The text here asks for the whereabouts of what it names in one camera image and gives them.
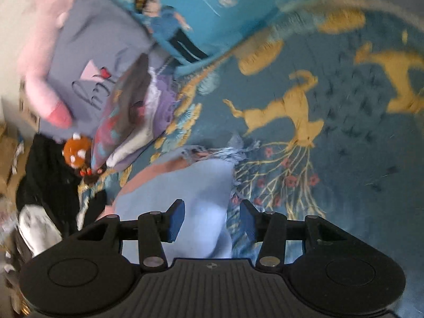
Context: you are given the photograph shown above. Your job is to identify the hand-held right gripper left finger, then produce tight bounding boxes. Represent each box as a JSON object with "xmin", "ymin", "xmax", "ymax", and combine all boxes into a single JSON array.
[{"xmin": 78, "ymin": 199, "xmax": 186, "ymax": 270}]

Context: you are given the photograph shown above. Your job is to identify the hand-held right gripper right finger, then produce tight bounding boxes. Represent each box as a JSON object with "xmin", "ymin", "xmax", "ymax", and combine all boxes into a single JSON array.
[{"xmin": 239, "ymin": 199, "xmax": 347, "ymax": 270}]

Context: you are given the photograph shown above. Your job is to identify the pink and blue tasselled scarf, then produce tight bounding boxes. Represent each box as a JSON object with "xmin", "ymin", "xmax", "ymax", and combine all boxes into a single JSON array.
[{"xmin": 96, "ymin": 134, "xmax": 264, "ymax": 259}]

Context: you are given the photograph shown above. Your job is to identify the black folded garment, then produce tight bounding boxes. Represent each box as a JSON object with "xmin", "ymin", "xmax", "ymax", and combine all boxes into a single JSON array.
[{"xmin": 76, "ymin": 185, "xmax": 108, "ymax": 231}]

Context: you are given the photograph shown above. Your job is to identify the white folded garment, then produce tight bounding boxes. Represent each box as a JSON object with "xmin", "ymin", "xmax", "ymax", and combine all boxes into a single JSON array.
[{"xmin": 106, "ymin": 68, "xmax": 161, "ymax": 168}]

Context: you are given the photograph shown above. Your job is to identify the blue deer print quilt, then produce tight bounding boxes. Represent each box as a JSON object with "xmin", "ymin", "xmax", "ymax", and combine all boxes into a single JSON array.
[{"xmin": 76, "ymin": 0, "xmax": 424, "ymax": 318}]

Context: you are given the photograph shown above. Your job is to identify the purple folded garment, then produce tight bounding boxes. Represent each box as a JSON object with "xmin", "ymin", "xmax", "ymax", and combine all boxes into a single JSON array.
[{"xmin": 116, "ymin": 73, "xmax": 181, "ymax": 169}]

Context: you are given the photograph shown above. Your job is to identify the grey printed folded shirt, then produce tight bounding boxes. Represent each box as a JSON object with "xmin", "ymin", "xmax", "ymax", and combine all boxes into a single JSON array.
[{"xmin": 91, "ymin": 53, "xmax": 151, "ymax": 174}]

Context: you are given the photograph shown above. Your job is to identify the red panda plush toy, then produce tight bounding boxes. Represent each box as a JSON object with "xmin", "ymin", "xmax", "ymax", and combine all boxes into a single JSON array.
[{"xmin": 62, "ymin": 133, "xmax": 103, "ymax": 184}]

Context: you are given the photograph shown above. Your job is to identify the black jacket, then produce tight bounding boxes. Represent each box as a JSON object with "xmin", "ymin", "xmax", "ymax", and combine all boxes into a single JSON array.
[{"xmin": 15, "ymin": 134, "xmax": 83, "ymax": 259}]

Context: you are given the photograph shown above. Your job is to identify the white cloth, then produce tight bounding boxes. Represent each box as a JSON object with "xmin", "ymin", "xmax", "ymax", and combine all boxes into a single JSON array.
[{"xmin": 18, "ymin": 205, "xmax": 63, "ymax": 257}]

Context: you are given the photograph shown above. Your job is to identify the grey pillow with script print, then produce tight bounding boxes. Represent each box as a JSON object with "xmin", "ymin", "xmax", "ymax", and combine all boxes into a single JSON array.
[{"xmin": 36, "ymin": 0, "xmax": 156, "ymax": 143}]

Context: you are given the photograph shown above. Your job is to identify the blue cartoon police cushion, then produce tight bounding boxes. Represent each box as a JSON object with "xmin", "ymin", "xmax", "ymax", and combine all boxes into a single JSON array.
[{"xmin": 111, "ymin": 0, "xmax": 328, "ymax": 77}]

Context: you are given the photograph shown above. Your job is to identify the pink plush toy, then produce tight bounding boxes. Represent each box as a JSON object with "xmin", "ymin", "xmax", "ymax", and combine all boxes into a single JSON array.
[{"xmin": 16, "ymin": 0, "xmax": 90, "ymax": 128}]

